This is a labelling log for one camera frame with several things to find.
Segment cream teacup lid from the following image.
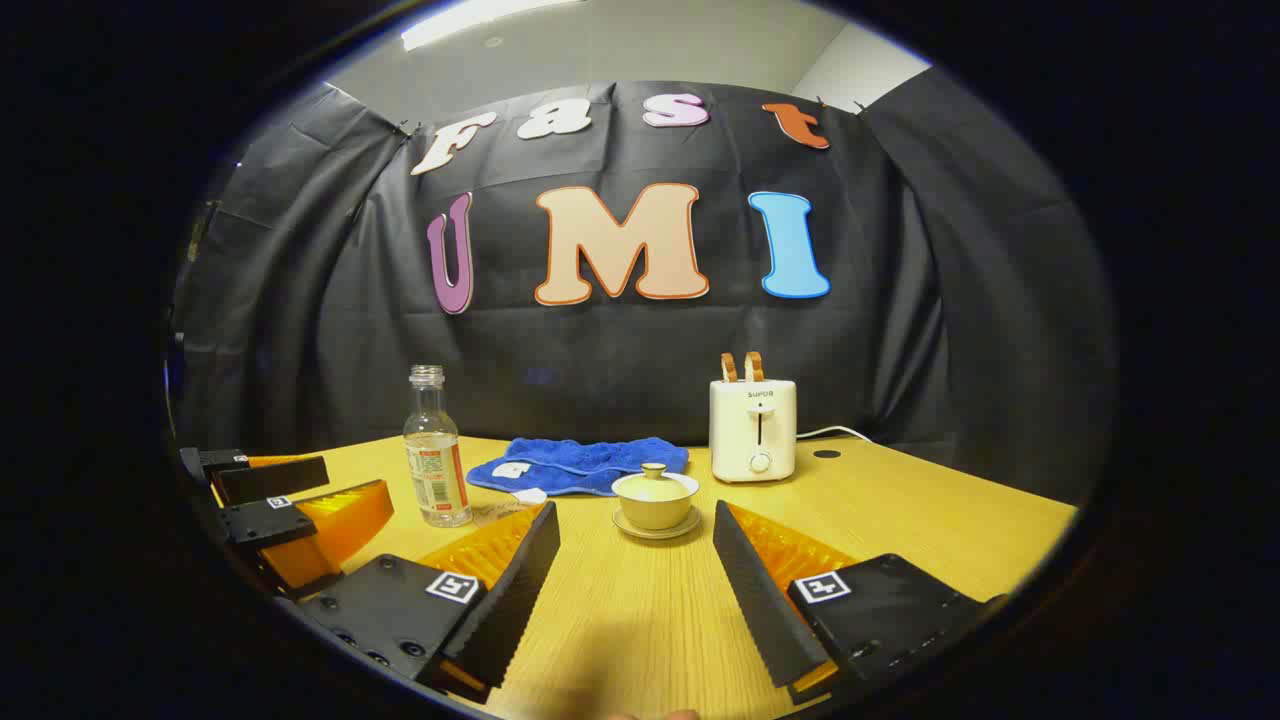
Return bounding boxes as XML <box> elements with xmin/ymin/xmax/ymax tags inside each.
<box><xmin>611</xmin><ymin>462</ymin><xmax>701</xmax><ymax>502</ymax></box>

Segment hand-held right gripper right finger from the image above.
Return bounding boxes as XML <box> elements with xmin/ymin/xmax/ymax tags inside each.
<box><xmin>712</xmin><ymin>500</ymin><xmax>1011</xmax><ymax>706</ymax></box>

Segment black backdrop cloth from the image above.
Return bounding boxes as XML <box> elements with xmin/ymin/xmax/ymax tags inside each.
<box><xmin>170</xmin><ymin>65</ymin><xmax>1116</xmax><ymax>506</ymax></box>

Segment cream ceramic teacup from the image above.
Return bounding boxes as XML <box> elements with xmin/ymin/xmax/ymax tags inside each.
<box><xmin>615</xmin><ymin>490</ymin><xmax>698</xmax><ymax>531</ymax></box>

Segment white toaster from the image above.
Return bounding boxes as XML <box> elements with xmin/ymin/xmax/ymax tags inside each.
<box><xmin>709</xmin><ymin>378</ymin><xmax>798</xmax><ymax>484</ymax></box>

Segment cream ceramic saucer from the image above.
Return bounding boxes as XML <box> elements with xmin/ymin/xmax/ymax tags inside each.
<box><xmin>612</xmin><ymin>505</ymin><xmax>704</xmax><ymax>541</ymax></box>

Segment clear glass water bottle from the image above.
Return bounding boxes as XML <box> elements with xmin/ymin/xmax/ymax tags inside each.
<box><xmin>403</xmin><ymin>365</ymin><xmax>474</xmax><ymax>529</ymax></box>

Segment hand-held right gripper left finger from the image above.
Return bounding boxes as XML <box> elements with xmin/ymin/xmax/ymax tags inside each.
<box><xmin>298</xmin><ymin>500</ymin><xmax>563</xmax><ymax>706</ymax></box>

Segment blue towel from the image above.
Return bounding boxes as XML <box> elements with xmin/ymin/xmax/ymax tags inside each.
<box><xmin>466</xmin><ymin>436</ymin><xmax>691</xmax><ymax>498</ymax></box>

